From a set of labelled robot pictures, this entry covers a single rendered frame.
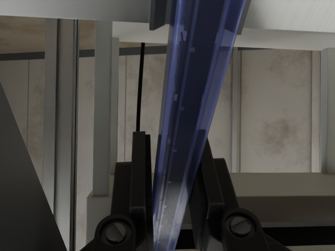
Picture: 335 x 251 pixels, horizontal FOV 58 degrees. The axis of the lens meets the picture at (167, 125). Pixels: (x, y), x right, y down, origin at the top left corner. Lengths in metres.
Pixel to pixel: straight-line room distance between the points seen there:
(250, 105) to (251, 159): 0.53
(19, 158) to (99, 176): 0.40
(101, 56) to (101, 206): 0.28
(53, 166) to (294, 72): 2.86
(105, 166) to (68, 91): 0.19
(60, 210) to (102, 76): 0.26
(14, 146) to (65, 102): 0.27
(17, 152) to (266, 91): 2.96
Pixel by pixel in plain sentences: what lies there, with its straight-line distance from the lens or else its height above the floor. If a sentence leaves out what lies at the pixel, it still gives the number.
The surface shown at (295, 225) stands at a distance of 0.32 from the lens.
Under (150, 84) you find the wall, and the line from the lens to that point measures 3.22.
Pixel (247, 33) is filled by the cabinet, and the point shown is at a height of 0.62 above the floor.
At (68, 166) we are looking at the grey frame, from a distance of 0.45.
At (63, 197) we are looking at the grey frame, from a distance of 0.46.
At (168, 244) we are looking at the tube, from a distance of 0.16.
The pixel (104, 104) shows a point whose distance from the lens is 0.58.
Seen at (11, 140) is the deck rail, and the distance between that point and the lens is 0.18.
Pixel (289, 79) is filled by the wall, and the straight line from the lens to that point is 3.13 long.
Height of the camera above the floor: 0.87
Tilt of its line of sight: 1 degrees down
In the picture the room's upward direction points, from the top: 179 degrees counter-clockwise
